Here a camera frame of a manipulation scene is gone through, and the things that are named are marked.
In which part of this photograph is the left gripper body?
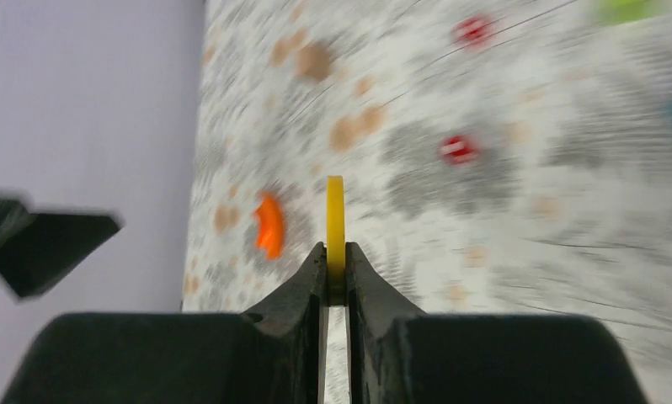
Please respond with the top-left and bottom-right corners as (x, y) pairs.
(0, 194), (121, 299)

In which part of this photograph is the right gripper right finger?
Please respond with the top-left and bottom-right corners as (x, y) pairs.
(345, 242), (646, 403)

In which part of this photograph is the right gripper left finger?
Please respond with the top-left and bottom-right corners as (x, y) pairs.
(3, 243), (328, 403)

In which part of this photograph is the yellow round button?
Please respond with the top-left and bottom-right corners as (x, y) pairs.
(326, 176), (346, 295)

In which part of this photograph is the orange curved block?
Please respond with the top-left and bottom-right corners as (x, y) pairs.
(253, 192), (285, 260)

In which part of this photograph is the red die lower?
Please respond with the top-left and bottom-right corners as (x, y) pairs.
(439, 135), (479, 165)

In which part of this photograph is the red die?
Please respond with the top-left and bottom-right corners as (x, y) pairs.
(451, 14), (494, 47)
(439, 135), (479, 165)

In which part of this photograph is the floral table cloth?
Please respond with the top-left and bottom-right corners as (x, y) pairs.
(182, 1), (672, 403)

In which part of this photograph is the red die upper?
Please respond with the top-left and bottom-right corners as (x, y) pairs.
(451, 14), (494, 47)

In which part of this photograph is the green cube block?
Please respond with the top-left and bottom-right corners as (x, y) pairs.
(594, 0), (665, 25)

